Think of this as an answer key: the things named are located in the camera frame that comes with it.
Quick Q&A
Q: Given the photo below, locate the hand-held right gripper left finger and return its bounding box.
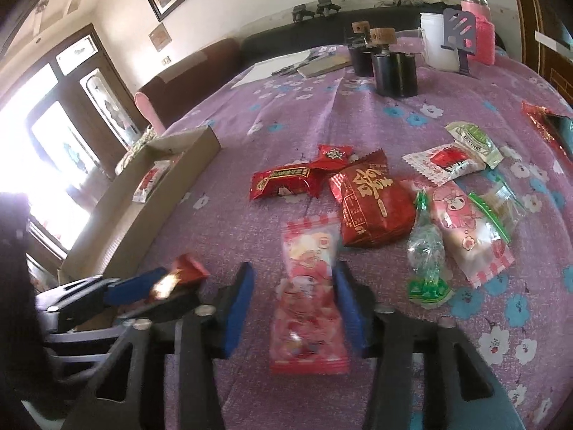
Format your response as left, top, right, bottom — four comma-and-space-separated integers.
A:
63, 262, 257, 430

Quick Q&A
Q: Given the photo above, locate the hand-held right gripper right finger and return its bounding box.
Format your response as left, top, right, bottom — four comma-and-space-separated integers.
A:
333, 260, 511, 430

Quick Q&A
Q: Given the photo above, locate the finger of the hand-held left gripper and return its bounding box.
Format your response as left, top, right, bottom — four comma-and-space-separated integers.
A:
38, 268, 170, 313
117, 287, 201, 322

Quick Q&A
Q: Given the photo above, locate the small shiny red snack packet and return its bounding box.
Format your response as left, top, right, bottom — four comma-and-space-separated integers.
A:
151, 254, 211, 302

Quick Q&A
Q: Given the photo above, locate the pink cartoon striped snack packet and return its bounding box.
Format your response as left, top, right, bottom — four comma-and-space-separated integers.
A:
269, 215, 352, 376

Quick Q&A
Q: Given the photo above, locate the cardboard box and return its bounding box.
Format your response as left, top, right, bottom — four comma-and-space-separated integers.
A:
58, 125, 222, 288

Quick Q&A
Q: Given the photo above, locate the green twisted clear snack packet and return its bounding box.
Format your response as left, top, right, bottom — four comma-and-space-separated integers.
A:
405, 189, 454, 310

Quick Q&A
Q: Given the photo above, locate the red and white snack packet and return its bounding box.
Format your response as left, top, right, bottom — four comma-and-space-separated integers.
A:
132, 160, 174, 204

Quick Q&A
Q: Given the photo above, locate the large red snack packet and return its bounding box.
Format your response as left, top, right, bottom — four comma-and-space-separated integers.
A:
329, 149, 418, 248

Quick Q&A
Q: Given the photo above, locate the long red snack packet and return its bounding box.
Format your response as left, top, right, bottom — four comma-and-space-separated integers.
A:
249, 161, 326, 203

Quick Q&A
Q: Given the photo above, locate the pale pink cartoon snack packet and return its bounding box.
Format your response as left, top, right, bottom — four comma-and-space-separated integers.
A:
424, 181, 516, 290

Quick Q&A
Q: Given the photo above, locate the small red star snack packet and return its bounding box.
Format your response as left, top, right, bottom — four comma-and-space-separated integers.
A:
310, 144, 361, 179

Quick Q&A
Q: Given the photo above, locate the white snack packet red label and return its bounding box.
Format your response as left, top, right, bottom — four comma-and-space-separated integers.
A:
401, 142, 487, 187

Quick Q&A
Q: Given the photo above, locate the clear green-edged snack packet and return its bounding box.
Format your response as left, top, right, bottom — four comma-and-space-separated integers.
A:
468, 180, 528, 243

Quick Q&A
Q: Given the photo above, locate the green and white snack packet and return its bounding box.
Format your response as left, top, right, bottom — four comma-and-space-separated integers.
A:
444, 121, 505, 169

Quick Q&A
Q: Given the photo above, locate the green patterned cloth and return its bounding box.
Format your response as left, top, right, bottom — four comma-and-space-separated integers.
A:
115, 125, 158, 176

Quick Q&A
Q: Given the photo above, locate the pink padded object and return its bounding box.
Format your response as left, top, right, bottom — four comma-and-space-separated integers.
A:
134, 91, 164, 138

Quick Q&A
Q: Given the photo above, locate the purple floral blanket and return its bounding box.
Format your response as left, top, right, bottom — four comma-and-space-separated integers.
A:
58, 42, 573, 430

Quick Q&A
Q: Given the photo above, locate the glass panel door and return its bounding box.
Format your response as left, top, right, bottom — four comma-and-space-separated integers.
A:
0, 22, 145, 261

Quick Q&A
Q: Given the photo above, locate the brown padded headboard section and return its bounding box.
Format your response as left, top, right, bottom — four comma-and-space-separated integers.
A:
135, 37, 245, 129

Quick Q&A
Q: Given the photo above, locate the large black cylinder wooden knob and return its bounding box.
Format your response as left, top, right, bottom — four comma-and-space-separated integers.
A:
369, 27, 420, 98

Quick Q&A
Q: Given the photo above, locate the black pen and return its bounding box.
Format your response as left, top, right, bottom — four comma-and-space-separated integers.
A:
270, 57, 319, 77

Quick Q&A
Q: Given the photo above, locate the brown notebook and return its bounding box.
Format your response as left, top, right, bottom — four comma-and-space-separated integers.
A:
297, 51, 353, 78

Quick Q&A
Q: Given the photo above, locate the small black cylinder wooden knob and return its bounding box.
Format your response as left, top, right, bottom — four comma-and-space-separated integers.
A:
346, 21, 377, 78

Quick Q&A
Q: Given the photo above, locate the red foil packet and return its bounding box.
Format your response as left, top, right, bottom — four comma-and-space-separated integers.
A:
520, 100, 573, 163

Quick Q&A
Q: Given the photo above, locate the black padded headboard section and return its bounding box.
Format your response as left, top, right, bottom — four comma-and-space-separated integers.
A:
241, 4, 509, 60

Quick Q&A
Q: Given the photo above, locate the white translucent container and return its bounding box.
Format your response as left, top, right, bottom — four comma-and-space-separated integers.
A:
418, 11, 463, 71

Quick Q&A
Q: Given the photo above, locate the pink insulated bottle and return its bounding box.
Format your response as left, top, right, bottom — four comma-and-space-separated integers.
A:
460, 0, 497, 66

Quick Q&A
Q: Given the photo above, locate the brown wooden door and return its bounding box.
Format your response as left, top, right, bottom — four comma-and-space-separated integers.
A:
507, 0, 573, 115

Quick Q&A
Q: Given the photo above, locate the small framed wall picture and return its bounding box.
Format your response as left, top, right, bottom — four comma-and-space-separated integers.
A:
149, 24, 174, 53

